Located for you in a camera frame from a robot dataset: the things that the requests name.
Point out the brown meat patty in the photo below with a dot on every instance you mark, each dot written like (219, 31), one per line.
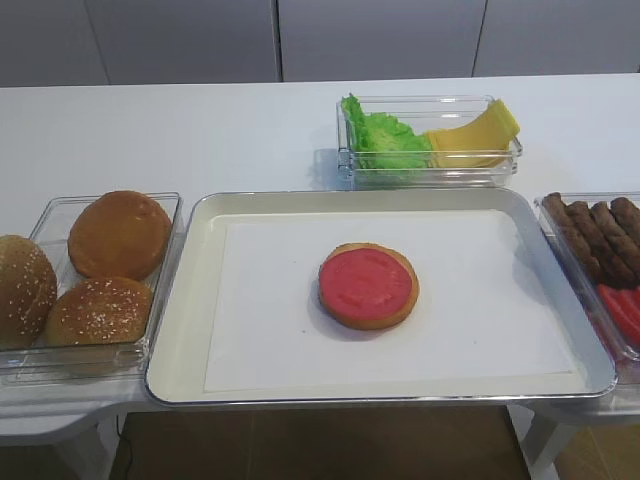
(620, 242)
(614, 271)
(627, 214)
(573, 237)

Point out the green lettuce leaf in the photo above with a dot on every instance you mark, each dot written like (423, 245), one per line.
(381, 141)

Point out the clear lettuce cheese container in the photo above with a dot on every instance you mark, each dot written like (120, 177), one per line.
(424, 113)

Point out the white metal serving tray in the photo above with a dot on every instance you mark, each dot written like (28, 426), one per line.
(178, 366)

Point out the red tomato slice on bun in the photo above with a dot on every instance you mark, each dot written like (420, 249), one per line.
(367, 287)

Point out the bottom bun on tray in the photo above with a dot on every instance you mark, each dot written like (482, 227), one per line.
(367, 320)

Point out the white paper tray liner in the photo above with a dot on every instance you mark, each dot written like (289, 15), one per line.
(481, 312)

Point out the yellow cheese slices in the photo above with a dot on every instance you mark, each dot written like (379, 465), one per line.
(477, 144)

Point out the plain bun bottom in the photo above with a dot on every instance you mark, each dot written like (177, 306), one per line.
(122, 233)

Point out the sesame bun top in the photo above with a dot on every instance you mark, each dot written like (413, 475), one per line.
(106, 310)

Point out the clear bun container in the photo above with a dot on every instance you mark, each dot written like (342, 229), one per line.
(42, 363)

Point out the clear patty tomato container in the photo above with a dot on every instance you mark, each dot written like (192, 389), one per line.
(626, 362)

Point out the sesame bun standing upright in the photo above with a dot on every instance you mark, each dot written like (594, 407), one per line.
(28, 291)

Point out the red tomato slices stack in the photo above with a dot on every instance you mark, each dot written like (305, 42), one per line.
(623, 306)

